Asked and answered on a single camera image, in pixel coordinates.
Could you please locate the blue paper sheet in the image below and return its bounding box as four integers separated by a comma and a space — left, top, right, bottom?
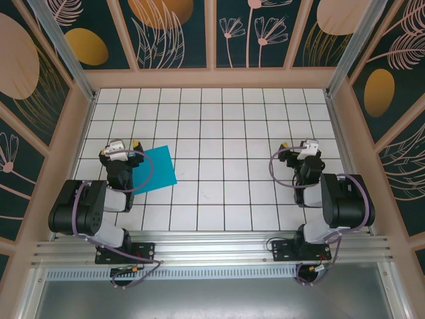
131, 145, 179, 195

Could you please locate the grey metal shelf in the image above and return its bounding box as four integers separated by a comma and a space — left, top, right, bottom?
19, 265, 411, 319

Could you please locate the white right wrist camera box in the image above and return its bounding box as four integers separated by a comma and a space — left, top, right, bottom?
296, 139, 319, 161

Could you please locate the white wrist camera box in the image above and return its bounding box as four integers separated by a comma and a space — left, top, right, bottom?
296, 139, 319, 161
105, 140, 129, 162

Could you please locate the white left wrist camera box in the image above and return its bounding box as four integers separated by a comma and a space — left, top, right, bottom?
105, 140, 129, 162

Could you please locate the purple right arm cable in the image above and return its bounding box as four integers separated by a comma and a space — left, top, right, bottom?
268, 147, 372, 287

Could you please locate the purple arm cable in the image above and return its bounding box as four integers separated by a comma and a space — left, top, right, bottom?
72, 149, 164, 290
268, 147, 372, 287

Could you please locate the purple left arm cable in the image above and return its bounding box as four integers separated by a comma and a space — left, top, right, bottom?
72, 149, 164, 290

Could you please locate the aluminium side rail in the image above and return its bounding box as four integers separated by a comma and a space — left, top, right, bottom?
327, 96, 372, 235

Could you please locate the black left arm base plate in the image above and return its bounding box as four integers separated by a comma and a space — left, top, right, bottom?
95, 241, 157, 265

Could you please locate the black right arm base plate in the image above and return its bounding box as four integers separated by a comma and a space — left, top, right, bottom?
271, 239, 333, 263

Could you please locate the thin black cable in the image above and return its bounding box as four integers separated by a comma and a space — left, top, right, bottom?
265, 237, 296, 253

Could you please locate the aluminium mounting rail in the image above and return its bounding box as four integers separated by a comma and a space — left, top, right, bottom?
31, 231, 398, 266

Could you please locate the aluminium frame post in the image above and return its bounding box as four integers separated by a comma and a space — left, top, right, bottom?
326, 0, 389, 98
26, 0, 98, 102

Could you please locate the slotted grey cable duct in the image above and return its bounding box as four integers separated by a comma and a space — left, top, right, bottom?
46, 267, 299, 280

